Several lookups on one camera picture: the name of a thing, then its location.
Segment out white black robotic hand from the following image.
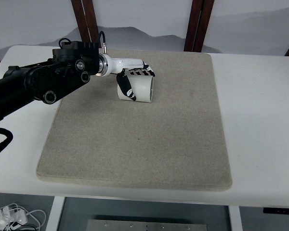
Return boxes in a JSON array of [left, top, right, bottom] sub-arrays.
[[96, 54, 155, 101]]

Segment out white ribbed cup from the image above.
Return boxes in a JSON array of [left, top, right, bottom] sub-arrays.
[[127, 75, 154, 103]]

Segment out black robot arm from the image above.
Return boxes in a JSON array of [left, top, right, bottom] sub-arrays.
[[0, 32, 105, 121]]

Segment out beige felt mat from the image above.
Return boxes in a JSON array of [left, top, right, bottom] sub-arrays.
[[37, 49, 232, 191]]

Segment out white table leg left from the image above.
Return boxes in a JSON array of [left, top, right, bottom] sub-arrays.
[[46, 196, 65, 231]]

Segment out white table leg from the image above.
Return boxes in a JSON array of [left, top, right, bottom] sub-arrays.
[[46, 196, 65, 231], [228, 205, 243, 231]]

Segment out white table leg right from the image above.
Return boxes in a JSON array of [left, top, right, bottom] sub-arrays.
[[228, 205, 243, 231]]

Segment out black control panel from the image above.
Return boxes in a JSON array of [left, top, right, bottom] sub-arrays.
[[263, 207, 289, 215]]

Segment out dark wooden frame left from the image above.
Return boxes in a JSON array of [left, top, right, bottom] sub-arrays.
[[71, 0, 99, 42]]

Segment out dark wooden frame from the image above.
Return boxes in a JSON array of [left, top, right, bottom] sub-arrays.
[[184, 0, 214, 52], [71, 0, 99, 42]]

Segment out dark wooden frame right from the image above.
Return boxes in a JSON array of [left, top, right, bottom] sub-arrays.
[[184, 0, 214, 52]]

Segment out black braided cable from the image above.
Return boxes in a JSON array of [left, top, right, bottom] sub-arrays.
[[0, 127, 14, 160]]

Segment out white power adapter with cables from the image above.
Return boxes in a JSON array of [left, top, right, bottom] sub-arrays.
[[0, 203, 47, 231]]

